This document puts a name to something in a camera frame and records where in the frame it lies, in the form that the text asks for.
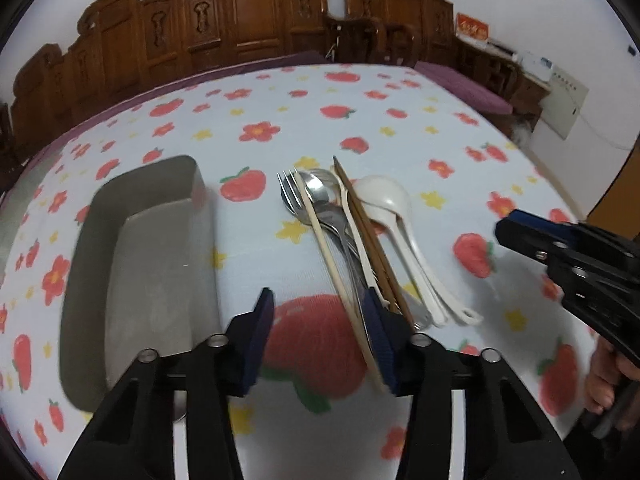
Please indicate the white electrical panel box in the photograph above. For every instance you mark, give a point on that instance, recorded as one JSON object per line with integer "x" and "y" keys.
{"x": 563, "y": 105}

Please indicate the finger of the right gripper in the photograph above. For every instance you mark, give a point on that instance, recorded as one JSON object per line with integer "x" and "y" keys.
{"x": 535, "y": 237}

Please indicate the carved wooden bench back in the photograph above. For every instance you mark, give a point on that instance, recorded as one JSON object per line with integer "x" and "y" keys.
{"x": 127, "y": 47}

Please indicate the carved wooden armchair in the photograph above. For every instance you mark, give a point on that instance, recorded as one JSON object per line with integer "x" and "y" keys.
{"x": 401, "y": 32}

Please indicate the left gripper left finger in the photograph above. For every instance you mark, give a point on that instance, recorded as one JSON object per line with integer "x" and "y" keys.
{"x": 247, "y": 335}

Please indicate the brown wooden chopstick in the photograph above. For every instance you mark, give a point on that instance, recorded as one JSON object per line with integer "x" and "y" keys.
{"x": 367, "y": 247}
{"x": 372, "y": 239}

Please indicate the person's right hand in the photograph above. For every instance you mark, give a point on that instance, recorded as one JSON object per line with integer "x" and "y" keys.
{"x": 607, "y": 368}

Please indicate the silver metal fork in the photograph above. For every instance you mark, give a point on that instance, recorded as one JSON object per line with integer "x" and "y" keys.
{"x": 305, "y": 214}

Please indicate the purple seat cushion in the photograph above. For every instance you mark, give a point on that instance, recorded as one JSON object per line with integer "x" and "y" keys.
{"x": 476, "y": 96}

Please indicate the red sign card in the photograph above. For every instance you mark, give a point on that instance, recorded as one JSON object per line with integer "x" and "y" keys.
{"x": 471, "y": 28}

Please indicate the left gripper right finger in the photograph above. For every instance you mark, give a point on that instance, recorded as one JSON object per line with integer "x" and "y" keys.
{"x": 387, "y": 332}

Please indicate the silver metal spoon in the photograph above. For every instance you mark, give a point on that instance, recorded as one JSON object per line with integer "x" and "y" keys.
{"x": 324, "y": 192}

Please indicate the grey metal tray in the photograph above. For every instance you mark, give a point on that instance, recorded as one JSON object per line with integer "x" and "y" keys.
{"x": 142, "y": 277}

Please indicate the light wooden chopstick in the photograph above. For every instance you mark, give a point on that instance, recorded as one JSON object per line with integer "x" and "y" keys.
{"x": 368, "y": 357}

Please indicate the white ceramic spoon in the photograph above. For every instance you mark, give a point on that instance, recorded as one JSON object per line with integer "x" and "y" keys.
{"x": 387, "y": 193}
{"x": 386, "y": 218}

